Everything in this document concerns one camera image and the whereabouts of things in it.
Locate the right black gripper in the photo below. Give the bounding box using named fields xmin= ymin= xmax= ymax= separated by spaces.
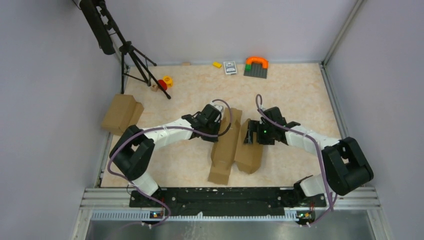
xmin=244 ymin=120 xmax=275 ymax=146

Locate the brown cardboard box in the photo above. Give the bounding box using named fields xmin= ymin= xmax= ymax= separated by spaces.
xmin=100 ymin=94 xmax=145 ymax=136
xmin=207 ymin=108 xmax=264 ymax=185

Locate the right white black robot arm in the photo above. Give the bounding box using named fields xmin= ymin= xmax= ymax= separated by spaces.
xmin=243 ymin=106 xmax=374 ymax=206

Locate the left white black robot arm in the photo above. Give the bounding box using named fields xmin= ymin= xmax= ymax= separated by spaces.
xmin=109 ymin=102 xmax=224 ymax=207

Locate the playing card deck box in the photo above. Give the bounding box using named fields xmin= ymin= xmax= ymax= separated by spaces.
xmin=223 ymin=61 xmax=238 ymax=76

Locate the folded brown cardboard box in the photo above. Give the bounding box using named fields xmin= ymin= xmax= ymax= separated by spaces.
xmin=100 ymin=94 xmax=145 ymax=136

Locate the grey building baseplate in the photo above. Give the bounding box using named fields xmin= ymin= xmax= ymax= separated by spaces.
xmin=243 ymin=63 xmax=268 ymax=79

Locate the orange arch block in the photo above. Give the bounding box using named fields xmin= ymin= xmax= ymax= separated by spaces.
xmin=245 ymin=56 xmax=269 ymax=69

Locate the yellow small block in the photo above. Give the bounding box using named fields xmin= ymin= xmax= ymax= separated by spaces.
xmin=212 ymin=61 xmax=222 ymax=69

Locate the yellow round toy disc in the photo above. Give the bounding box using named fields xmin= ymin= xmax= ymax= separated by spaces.
xmin=162 ymin=75 xmax=174 ymax=88

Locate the red round toy disc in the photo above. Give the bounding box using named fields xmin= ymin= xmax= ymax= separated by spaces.
xmin=157 ymin=79 xmax=168 ymax=91

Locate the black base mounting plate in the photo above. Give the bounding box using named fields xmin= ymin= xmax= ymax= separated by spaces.
xmin=129 ymin=187 xmax=327 ymax=217

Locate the small wooden cube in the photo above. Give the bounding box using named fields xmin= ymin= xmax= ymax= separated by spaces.
xmin=150 ymin=85 xmax=159 ymax=92

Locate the aluminium frame rail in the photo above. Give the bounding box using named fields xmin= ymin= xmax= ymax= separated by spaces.
xmin=72 ymin=186 xmax=393 ymax=240

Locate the black camera tripod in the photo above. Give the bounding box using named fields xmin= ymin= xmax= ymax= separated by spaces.
xmin=74 ymin=0 xmax=172 ymax=100

